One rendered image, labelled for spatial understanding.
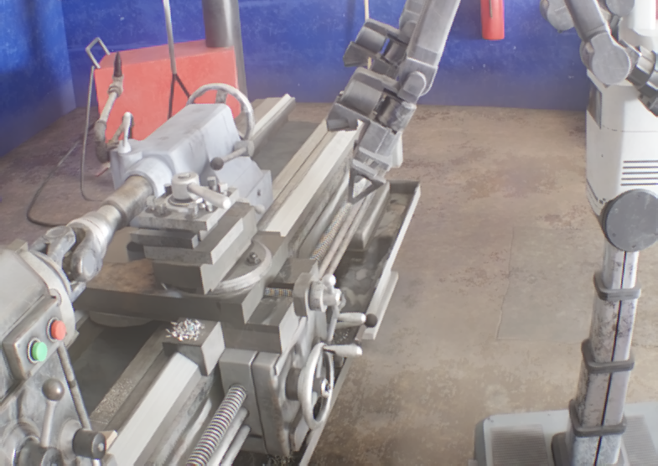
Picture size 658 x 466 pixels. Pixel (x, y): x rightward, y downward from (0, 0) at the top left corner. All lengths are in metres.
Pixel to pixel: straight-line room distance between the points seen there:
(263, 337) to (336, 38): 4.34
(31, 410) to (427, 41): 0.88
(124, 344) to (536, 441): 1.18
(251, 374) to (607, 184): 0.87
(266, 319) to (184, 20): 4.74
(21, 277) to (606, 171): 1.16
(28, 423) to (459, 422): 1.90
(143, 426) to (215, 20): 3.44
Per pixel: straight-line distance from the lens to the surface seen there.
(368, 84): 1.42
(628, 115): 1.64
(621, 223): 1.74
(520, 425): 2.39
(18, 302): 1.14
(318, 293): 1.82
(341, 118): 1.44
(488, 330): 3.26
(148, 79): 4.74
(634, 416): 2.45
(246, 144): 2.23
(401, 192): 3.47
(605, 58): 1.42
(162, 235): 1.71
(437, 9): 1.39
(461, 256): 3.79
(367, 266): 2.91
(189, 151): 2.03
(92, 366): 1.99
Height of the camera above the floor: 1.81
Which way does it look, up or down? 25 degrees down
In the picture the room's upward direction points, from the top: 5 degrees counter-clockwise
